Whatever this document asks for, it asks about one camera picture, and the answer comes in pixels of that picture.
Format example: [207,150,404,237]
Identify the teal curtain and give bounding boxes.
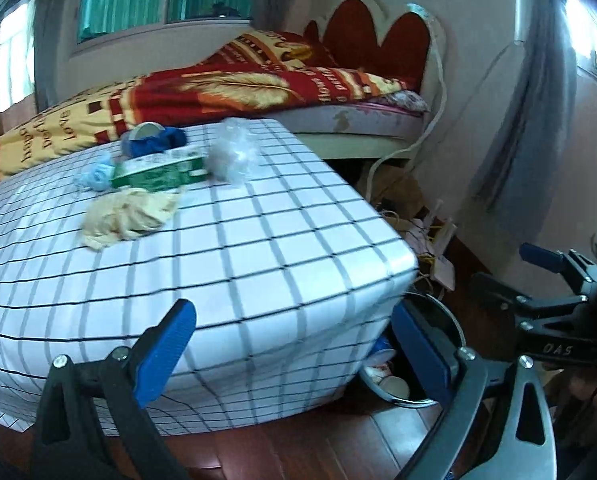
[81,0,252,41]

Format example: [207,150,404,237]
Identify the green white carton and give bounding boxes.
[111,152,209,193]

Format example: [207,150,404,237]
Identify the light blue wrapper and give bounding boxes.
[74,156,116,192]

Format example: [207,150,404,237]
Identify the black trash bin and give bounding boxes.
[358,292,466,408]

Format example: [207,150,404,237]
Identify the clear plastic bag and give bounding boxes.
[207,117,262,183]

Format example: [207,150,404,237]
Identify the person's right hand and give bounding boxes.
[548,367,597,411]

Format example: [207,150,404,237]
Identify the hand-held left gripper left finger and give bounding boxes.
[28,299,198,480]

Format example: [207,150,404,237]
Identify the yellow plastic bag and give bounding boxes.
[81,187,182,251]

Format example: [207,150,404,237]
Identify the white power strip with cables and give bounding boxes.
[378,205,449,281]

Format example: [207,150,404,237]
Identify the thick white cable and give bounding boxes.
[368,15,449,196]

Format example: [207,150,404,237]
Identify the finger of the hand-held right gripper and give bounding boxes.
[471,272,596,333]
[519,242,597,301]

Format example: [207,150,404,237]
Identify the bright window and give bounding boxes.
[0,0,39,113]
[558,0,597,86]

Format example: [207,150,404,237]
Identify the table with checked cloth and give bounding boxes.
[0,117,420,436]

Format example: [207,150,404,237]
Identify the bed with red-yellow blanket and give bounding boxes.
[0,30,414,191]

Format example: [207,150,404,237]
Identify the brown cardboard box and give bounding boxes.
[363,165,429,221]

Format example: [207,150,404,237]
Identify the grey floral mattress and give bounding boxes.
[278,102,426,136]

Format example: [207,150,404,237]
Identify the white bed with red headboard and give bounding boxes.
[273,0,451,161]

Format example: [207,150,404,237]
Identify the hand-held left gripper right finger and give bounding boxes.
[391,301,559,480]

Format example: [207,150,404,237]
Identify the floral pillow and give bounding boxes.
[385,91,429,112]

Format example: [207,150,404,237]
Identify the dark blue bag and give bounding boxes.
[151,127,188,153]

